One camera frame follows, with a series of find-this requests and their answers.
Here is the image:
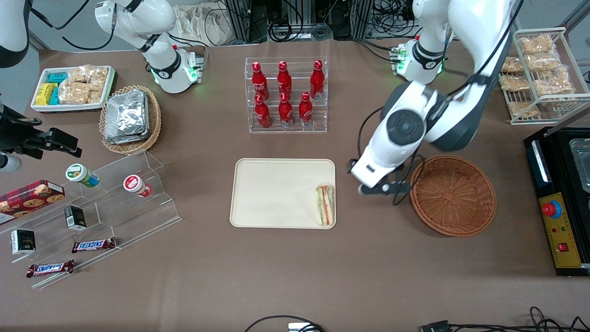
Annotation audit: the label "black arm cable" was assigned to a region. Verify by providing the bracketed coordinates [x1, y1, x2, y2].
[29, 0, 117, 52]
[348, 105, 427, 207]

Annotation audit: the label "light wicker basket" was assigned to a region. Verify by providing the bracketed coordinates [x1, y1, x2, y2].
[99, 85, 162, 155]

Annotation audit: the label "triangle sandwich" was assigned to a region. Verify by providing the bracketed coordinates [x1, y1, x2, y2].
[315, 184, 336, 227]

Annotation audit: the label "white cloth bag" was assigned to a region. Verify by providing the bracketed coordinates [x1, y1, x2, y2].
[172, 3, 232, 47]

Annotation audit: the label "white wire rack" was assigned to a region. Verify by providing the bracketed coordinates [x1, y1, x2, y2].
[500, 27, 590, 125]

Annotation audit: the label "white rectangular snack bin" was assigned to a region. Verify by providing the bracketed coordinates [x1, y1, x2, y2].
[31, 65, 116, 114]

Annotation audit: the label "yellow snack packet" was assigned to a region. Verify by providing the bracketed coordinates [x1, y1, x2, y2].
[35, 83, 58, 106]

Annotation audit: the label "clear bag brown snacks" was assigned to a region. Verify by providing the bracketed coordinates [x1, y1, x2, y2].
[532, 67, 575, 96]
[499, 74, 531, 92]
[500, 56, 524, 74]
[519, 35, 554, 55]
[507, 100, 543, 119]
[525, 53, 561, 72]

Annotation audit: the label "clear bag rice crackers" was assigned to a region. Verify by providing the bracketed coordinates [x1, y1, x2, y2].
[59, 83, 91, 105]
[90, 67, 109, 91]
[68, 65, 92, 84]

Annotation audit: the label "clear acrylic bottle rack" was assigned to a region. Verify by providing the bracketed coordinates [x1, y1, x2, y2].
[245, 57, 328, 134]

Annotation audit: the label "green sunflower lid cup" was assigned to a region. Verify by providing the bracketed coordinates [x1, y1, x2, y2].
[65, 163, 100, 188]

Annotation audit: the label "red cola bottle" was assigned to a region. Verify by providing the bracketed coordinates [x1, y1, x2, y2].
[310, 59, 325, 100]
[254, 95, 272, 129]
[252, 62, 270, 100]
[277, 60, 293, 98]
[278, 92, 294, 128]
[299, 91, 314, 127]

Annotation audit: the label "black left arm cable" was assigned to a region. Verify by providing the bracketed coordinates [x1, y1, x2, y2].
[348, 105, 427, 207]

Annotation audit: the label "cream plastic tray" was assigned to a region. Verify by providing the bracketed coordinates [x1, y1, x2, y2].
[230, 158, 336, 230]

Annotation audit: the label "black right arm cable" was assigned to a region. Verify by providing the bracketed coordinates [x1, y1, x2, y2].
[29, 0, 117, 52]

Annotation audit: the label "black cable with plug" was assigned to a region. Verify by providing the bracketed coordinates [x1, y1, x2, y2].
[421, 306, 590, 332]

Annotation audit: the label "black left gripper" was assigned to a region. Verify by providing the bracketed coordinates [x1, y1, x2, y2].
[358, 181, 413, 196]

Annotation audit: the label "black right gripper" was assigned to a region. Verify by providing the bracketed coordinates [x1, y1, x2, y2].
[0, 105, 83, 159]

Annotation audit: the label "Snickers chocolate bar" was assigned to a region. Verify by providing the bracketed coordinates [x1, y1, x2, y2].
[71, 237, 117, 254]
[26, 260, 75, 278]

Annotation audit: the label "dark green tea box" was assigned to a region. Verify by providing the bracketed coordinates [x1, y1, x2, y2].
[11, 229, 36, 255]
[64, 205, 87, 231]

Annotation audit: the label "brown wicker basket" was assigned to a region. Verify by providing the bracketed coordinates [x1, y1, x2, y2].
[409, 154, 498, 238]

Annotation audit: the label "foil wrapped sandwich pack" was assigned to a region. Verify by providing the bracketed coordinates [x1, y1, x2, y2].
[104, 90, 149, 139]
[104, 131, 151, 145]

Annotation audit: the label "black table cable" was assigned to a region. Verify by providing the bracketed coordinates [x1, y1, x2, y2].
[244, 314, 326, 332]

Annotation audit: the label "clear acrylic stepped stand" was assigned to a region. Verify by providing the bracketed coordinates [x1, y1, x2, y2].
[0, 150, 182, 290]

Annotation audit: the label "clear plastic container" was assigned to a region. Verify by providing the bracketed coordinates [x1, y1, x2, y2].
[569, 138, 590, 193]

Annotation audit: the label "red lid yogurt cup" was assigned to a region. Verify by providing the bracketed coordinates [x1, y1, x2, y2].
[123, 174, 153, 198]

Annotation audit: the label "red tartan cookie box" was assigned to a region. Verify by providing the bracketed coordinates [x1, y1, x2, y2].
[0, 179, 65, 226]

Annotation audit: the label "black cable bundle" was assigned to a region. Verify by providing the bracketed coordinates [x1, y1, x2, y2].
[269, 0, 333, 43]

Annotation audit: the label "black control box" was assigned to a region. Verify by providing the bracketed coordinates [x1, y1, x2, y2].
[524, 126, 590, 277]

